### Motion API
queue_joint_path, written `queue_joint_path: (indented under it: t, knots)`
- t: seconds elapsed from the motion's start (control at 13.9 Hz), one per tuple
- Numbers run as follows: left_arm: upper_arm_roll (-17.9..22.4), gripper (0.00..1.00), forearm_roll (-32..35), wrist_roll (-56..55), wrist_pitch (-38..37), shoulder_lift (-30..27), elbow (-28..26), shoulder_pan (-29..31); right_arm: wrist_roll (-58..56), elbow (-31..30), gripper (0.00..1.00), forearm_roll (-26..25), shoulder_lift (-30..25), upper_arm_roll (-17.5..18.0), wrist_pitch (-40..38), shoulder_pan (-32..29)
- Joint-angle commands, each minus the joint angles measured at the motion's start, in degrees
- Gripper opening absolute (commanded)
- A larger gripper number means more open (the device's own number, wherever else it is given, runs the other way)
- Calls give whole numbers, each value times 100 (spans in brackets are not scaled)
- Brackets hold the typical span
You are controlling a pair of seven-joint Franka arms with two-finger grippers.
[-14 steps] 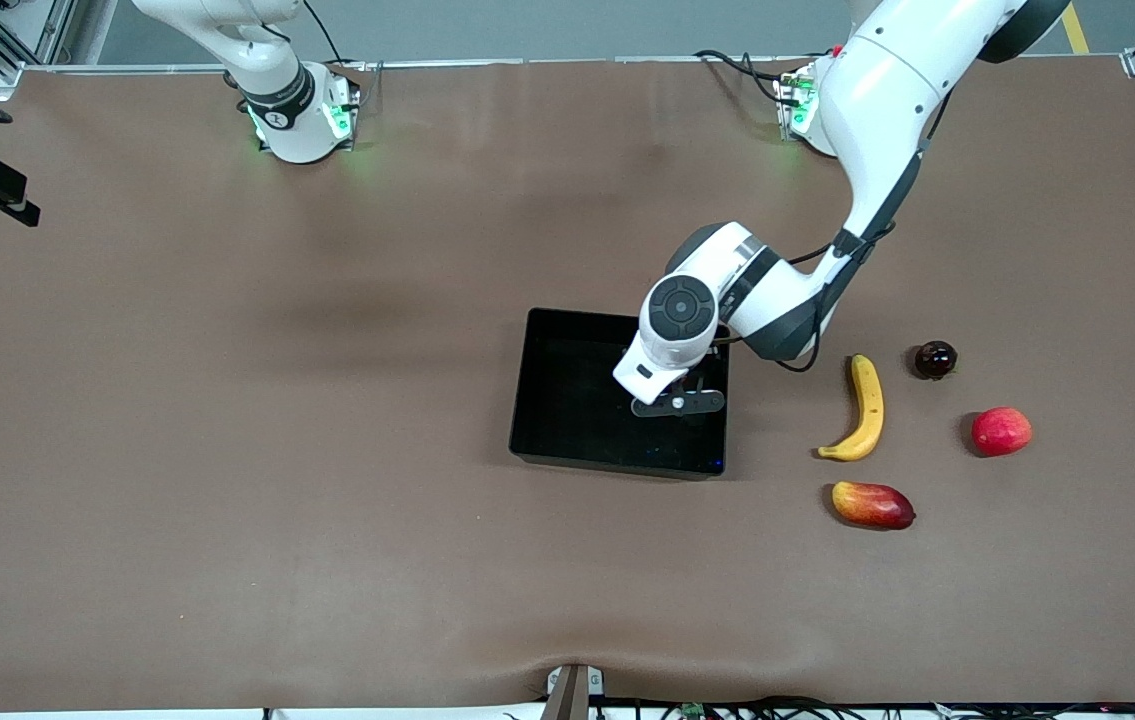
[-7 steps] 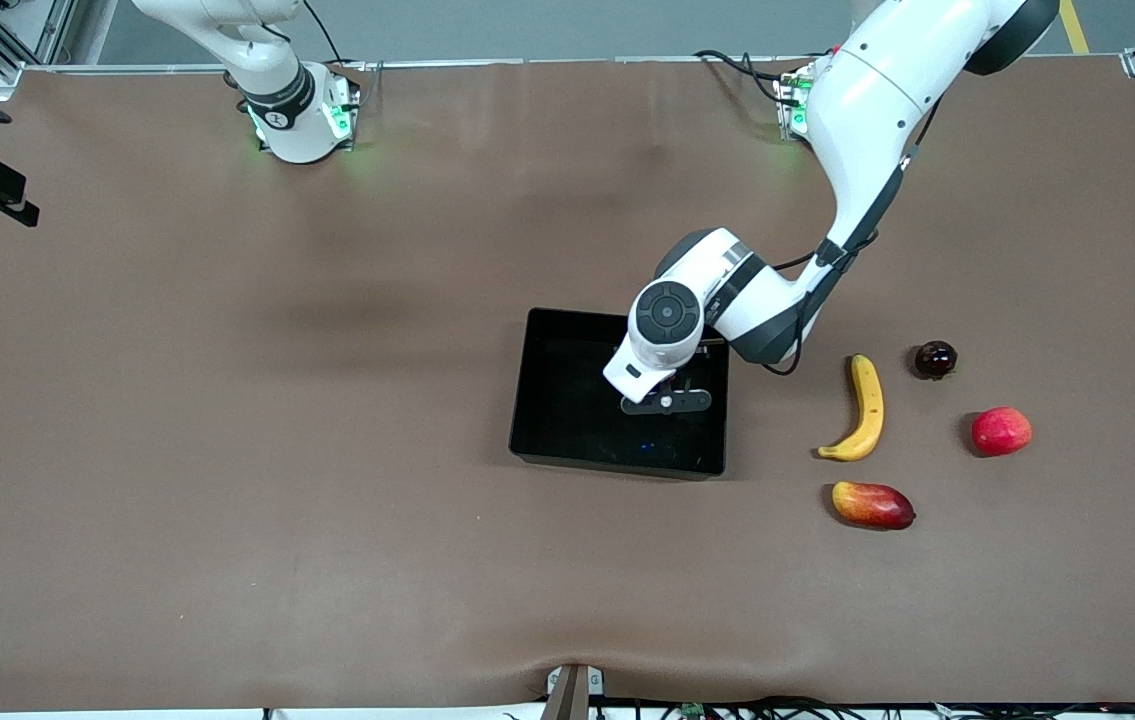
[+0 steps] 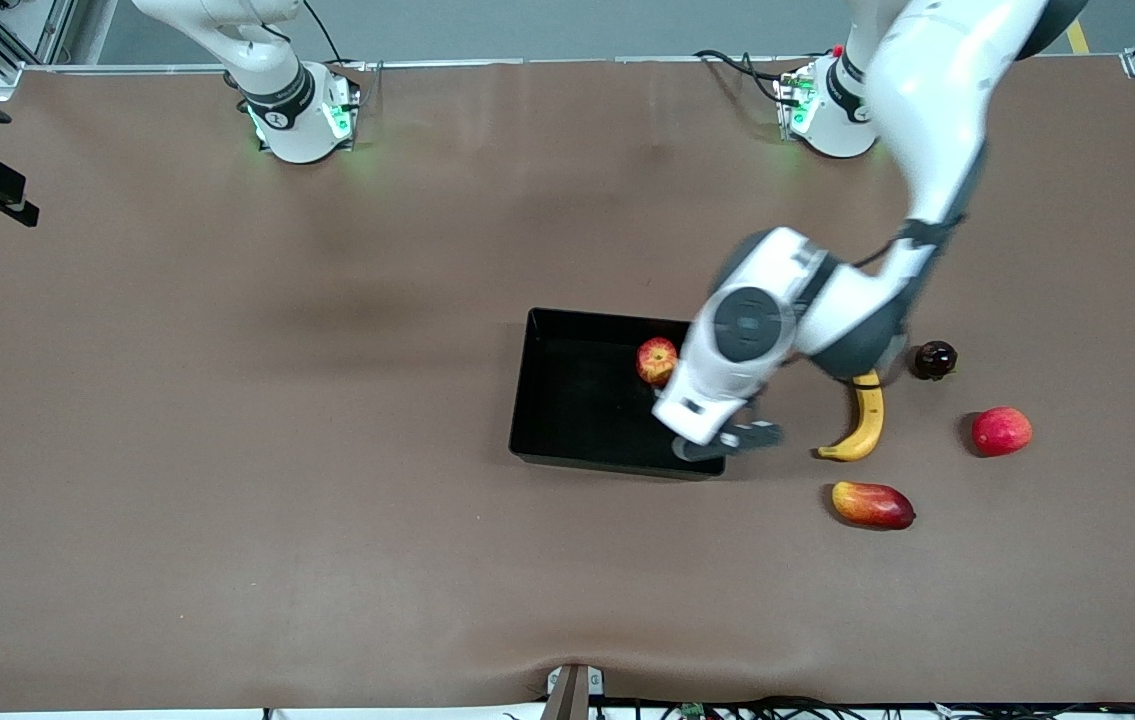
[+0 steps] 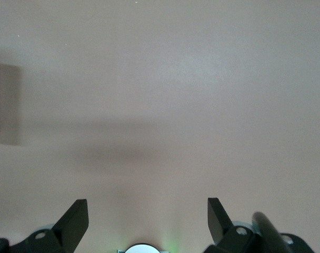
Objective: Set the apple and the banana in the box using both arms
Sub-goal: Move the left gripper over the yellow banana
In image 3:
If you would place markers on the small green circuit board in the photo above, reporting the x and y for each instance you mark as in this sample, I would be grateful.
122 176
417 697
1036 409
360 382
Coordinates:
694 711

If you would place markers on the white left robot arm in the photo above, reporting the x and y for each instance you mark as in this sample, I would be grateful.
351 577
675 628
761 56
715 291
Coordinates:
937 100

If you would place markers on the dark purple mangosteen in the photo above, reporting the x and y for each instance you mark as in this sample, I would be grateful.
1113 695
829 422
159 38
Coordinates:
935 360

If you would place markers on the brown table cover mat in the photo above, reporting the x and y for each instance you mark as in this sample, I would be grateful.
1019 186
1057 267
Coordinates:
227 400

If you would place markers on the metal table edge bracket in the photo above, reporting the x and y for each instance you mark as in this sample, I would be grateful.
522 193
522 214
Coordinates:
575 690

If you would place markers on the black plastic box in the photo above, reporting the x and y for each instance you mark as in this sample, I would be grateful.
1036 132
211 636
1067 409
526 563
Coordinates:
577 400

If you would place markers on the metal table edge rail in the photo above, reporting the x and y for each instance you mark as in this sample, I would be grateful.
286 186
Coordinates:
577 61

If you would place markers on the red yellow mango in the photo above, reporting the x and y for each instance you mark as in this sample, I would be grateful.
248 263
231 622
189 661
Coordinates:
872 505

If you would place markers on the yellow banana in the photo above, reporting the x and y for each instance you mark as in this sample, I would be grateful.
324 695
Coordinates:
867 420

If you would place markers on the pink red round fruit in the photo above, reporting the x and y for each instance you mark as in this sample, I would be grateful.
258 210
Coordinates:
1002 432

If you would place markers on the red yellow striped apple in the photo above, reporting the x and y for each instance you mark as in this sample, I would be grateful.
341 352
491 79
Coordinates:
655 360

